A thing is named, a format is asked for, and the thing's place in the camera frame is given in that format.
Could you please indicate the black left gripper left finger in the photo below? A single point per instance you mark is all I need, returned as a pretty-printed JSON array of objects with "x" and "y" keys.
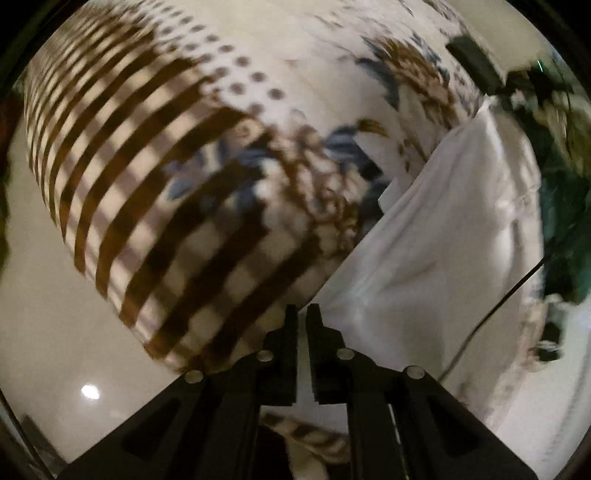
[{"x": 269, "y": 376}]

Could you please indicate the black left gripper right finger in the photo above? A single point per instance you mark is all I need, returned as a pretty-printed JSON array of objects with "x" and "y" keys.
[{"x": 339, "y": 374}]

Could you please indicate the white cloth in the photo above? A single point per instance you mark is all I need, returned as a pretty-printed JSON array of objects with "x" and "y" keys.
[{"x": 434, "y": 283}]

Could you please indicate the floral bed quilt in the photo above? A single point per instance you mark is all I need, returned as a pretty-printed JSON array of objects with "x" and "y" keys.
[{"x": 208, "y": 163}]

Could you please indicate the dark green velvet blanket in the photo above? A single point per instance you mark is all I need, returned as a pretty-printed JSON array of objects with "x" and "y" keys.
[{"x": 554, "y": 112}]

